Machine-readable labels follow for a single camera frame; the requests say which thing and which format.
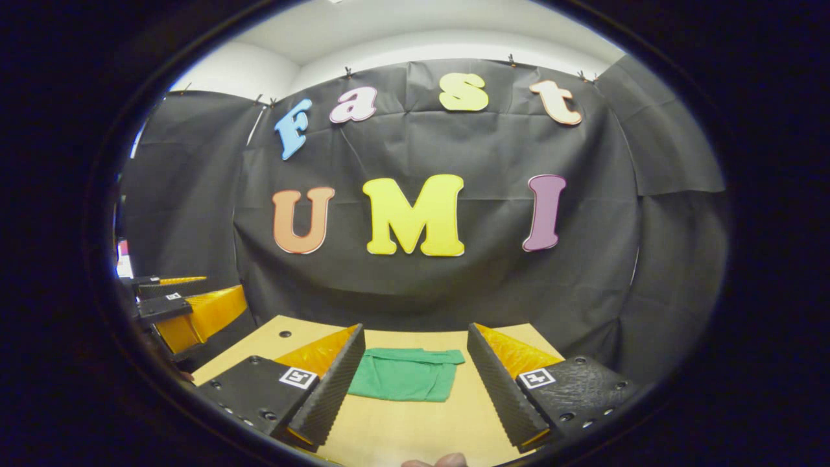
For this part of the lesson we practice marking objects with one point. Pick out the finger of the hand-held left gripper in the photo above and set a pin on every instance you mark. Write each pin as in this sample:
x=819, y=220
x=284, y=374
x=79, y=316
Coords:
x=168, y=290
x=162, y=308

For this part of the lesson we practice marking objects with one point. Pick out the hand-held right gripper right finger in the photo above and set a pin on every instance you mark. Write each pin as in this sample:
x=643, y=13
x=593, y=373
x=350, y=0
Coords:
x=502, y=399

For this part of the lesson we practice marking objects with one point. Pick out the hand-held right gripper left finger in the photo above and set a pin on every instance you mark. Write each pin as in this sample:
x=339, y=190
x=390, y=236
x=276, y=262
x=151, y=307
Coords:
x=331, y=402

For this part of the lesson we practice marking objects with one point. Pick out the green T-shirt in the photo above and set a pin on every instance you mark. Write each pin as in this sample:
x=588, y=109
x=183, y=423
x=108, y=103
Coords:
x=405, y=376

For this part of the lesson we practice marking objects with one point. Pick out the computer monitor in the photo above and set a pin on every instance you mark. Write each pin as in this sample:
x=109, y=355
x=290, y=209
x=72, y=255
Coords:
x=123, y=266

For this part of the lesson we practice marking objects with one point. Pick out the black backdrop cloth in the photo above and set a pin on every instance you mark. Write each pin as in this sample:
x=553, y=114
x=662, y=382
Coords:
x=421, y=285

